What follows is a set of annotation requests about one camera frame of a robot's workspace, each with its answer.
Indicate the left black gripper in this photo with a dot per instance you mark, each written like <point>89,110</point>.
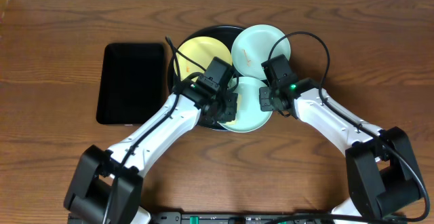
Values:
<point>229,106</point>

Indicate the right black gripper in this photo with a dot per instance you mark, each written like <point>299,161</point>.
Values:
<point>264,106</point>

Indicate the green yellow sponge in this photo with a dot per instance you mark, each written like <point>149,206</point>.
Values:
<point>234,118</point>

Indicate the light blue plate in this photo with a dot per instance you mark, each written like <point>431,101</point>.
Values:
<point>249,116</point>
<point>252,47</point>

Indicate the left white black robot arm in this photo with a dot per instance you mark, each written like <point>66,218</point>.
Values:
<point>107,184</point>

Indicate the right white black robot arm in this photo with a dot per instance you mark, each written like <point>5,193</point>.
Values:
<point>384,180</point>

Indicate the round black serving tray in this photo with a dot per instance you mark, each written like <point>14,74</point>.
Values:
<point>217,34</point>

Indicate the black rectangular tray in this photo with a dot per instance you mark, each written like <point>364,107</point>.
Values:
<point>131,84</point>

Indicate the yellow plate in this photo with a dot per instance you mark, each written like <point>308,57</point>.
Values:
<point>201,50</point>

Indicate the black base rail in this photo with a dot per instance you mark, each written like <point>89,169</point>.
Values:
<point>196,218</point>

